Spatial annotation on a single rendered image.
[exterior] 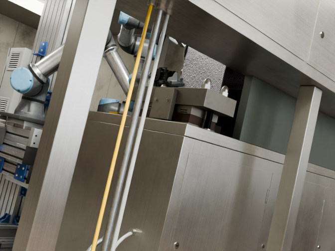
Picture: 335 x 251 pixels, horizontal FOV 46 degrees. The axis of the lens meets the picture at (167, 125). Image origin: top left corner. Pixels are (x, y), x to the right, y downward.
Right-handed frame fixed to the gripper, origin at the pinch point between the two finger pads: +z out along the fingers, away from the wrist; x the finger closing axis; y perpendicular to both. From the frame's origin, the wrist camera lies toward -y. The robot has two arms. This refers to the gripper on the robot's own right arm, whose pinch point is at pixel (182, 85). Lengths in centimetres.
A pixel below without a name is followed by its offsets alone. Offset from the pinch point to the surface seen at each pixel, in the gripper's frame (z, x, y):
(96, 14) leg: 52, -75, -6
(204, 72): 11.3, -0.2, 5.5
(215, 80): 17.8, -0.2, 2.5
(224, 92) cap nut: 30.5, -8.2, -4.1
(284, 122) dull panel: 33.9, 28.2, -6.3
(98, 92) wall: -580, 311, 63
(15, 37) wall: -780, 188, 150
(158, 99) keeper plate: 12.9, -22.0, -11.3
